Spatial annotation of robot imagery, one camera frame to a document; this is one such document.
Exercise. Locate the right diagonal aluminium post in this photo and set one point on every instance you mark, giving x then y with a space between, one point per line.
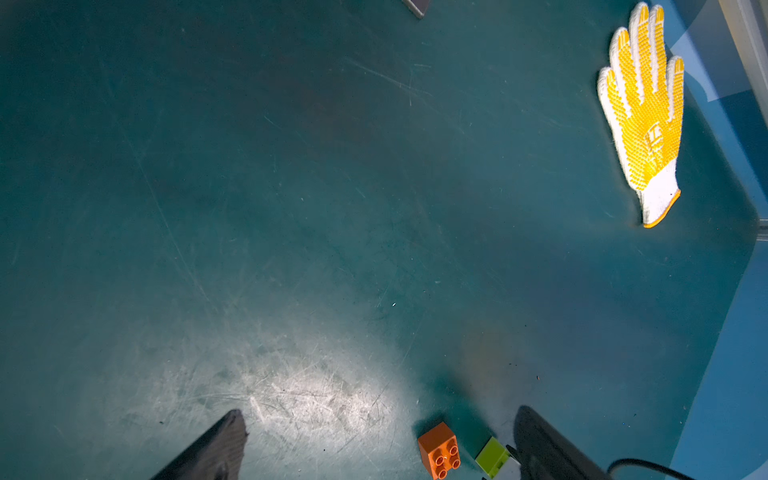
747 24

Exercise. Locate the orange lego brick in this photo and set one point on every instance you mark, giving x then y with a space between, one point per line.
439 451

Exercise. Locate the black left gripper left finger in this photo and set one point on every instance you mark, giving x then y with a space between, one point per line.
216 455

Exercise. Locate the yellow white work glove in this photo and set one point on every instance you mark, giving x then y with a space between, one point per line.
641 93

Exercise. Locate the lime green lego brick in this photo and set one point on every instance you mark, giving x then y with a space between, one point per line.
492 457

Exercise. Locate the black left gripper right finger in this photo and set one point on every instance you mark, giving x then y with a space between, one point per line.
544 453

